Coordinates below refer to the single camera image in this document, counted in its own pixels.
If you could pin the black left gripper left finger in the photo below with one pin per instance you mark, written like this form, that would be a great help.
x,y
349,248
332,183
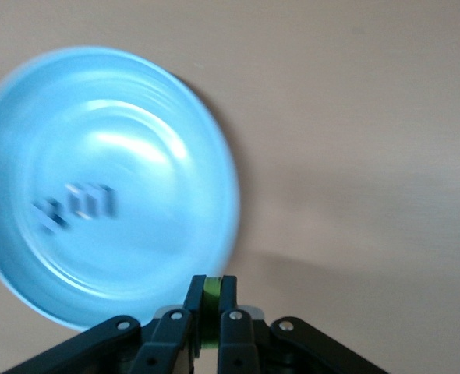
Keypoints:
x,y
163,343

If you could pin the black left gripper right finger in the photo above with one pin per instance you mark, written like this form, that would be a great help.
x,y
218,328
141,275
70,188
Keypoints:
x,y
238,343

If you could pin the green letter n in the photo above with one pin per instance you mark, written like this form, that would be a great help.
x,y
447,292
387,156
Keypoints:
x,y
212,304

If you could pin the blue letter m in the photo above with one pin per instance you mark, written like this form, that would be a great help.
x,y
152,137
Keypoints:
x,y
93,200

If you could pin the blue letter x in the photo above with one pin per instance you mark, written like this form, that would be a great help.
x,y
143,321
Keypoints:
x,y
50,216

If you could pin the blue plate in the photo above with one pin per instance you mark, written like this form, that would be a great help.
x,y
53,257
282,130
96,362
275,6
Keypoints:
x,y
117,117

